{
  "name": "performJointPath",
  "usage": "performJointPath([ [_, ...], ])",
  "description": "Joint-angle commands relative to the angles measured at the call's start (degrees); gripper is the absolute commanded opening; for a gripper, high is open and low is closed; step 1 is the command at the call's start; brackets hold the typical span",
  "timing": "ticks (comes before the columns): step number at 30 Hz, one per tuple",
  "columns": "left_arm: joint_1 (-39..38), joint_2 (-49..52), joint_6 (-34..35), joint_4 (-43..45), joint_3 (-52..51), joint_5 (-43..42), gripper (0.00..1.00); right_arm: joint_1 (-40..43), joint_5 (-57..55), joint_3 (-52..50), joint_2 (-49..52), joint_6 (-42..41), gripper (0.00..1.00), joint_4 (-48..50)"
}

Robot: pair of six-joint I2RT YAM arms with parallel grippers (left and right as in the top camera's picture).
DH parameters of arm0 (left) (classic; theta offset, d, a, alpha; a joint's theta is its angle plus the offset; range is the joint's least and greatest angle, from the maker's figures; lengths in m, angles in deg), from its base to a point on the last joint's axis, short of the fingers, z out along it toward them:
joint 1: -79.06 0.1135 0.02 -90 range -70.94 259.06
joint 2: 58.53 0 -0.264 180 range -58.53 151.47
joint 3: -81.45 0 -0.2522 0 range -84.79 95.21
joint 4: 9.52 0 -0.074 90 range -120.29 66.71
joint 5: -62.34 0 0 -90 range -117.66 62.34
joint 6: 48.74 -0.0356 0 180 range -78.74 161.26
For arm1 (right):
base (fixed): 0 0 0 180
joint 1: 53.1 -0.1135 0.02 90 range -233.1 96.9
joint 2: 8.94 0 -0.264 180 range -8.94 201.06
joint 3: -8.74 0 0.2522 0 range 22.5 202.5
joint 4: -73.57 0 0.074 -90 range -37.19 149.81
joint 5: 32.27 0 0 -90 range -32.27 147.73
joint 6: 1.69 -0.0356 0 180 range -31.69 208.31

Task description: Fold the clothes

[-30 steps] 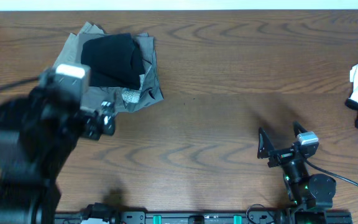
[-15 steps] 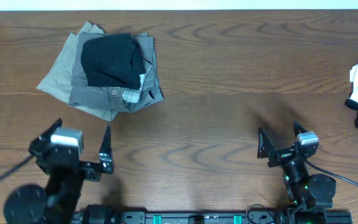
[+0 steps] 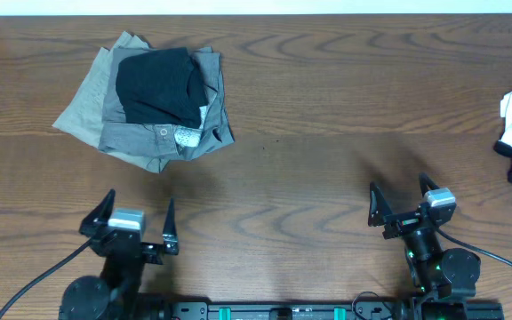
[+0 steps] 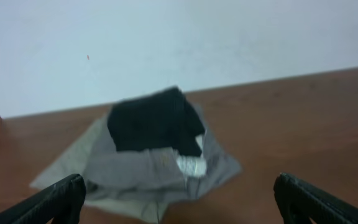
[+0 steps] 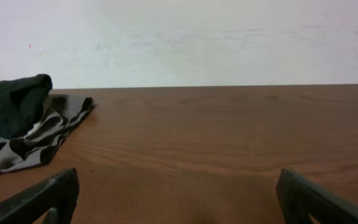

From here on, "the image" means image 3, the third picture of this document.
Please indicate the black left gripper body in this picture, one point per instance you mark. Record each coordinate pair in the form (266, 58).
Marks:
(152, 254)

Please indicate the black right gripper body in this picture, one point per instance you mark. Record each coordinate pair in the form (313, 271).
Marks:
(402, 223)

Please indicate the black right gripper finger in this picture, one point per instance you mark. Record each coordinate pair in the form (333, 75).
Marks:
(426, 184)
(379, 210)

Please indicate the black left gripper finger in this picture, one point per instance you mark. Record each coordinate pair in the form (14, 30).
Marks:
(170, 235)
(99, 216)

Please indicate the black t-shirt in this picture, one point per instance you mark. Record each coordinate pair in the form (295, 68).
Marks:
(161, 87)

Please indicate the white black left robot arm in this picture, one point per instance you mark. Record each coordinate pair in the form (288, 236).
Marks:
(113, 294)

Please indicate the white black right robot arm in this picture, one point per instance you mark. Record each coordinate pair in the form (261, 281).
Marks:
(445, 278)

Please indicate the folded beige shorts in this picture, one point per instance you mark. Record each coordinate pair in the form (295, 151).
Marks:
(82, 118)

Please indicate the folded dark grey shorts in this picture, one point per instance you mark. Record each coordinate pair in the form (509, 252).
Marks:
(168, 141)

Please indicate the black aluminium mounting rail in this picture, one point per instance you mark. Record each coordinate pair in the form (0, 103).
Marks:
(362, 309)

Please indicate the green rail clamp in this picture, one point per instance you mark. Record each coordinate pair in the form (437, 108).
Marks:
(225, 314)
(339, 313)

